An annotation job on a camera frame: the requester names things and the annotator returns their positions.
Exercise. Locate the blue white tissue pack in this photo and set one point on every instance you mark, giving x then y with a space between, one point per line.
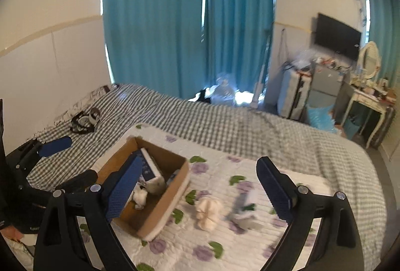
150 168

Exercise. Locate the clear plastic bag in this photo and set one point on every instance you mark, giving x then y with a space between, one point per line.
223 89

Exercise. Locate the black wall television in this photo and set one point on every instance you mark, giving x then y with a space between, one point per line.
337 36

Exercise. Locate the small white soft toy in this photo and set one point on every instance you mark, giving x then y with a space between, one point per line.
140 197

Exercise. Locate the white dressing table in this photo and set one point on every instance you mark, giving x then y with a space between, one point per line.
367 100

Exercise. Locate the light blue suitcase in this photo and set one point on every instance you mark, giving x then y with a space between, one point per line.
289 92

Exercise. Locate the floral white quilt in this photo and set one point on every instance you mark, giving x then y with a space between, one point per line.
218 247

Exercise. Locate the black headset on bed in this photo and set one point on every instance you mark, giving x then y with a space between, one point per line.
83 121

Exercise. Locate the white oval vanity mirror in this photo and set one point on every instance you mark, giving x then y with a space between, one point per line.
368 60

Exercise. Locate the teal side window curtain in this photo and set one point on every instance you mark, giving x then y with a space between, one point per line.
382 17

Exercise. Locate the cream soft cloth bundle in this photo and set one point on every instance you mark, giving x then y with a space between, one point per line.
207 213

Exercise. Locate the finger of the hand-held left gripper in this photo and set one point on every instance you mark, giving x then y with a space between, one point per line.
56 146
79 181

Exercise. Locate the narrow teal curtain panel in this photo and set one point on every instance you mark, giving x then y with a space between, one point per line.
239 17

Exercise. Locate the blue plastic bag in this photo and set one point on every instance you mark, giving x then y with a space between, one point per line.
320 117

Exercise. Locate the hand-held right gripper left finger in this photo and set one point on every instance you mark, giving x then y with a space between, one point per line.
124 186

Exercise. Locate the grey small fridge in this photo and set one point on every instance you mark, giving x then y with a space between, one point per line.
326 83

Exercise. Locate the cardboard box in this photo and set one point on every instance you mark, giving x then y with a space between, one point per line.
175 194

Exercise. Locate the teal waste bin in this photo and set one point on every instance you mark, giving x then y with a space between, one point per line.
351 128

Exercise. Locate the white upright pole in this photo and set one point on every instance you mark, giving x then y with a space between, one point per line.
260 83

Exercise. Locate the wide teal curtain panel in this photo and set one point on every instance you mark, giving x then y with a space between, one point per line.
153 24

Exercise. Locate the small white blue packet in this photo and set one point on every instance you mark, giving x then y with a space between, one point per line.
173 177

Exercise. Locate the grey blue sock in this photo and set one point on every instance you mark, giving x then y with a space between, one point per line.
242 205

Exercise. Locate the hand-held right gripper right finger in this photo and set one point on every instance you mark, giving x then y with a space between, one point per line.
275 188

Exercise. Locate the black cloth on floor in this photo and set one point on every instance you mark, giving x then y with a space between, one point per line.
201 95

